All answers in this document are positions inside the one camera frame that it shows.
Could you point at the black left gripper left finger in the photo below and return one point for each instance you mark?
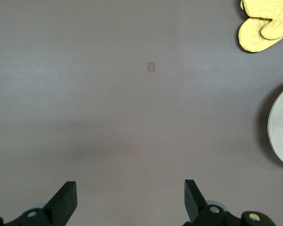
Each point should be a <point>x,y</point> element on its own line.
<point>61,207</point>

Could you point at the yellow quilted oven mitt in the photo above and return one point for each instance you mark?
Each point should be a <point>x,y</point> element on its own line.
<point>273,9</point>
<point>252,37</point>

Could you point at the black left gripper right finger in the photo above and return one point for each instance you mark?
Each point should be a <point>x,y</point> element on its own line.
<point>194,204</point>

